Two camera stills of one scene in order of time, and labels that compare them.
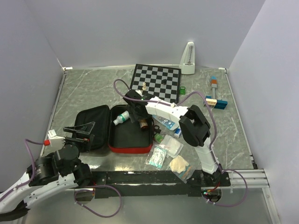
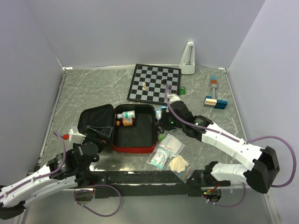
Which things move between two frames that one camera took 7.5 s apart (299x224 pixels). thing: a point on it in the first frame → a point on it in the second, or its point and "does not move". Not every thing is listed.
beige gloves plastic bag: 183,168 does not move
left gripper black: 86,142 → 103,134
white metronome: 187,64 does not move
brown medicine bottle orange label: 143,123 → 125,122
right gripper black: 145,116 → 164,124
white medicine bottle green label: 122,117 does not move
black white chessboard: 160,81 does not move
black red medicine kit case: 113,128 does not move
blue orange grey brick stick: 214,85 does not move
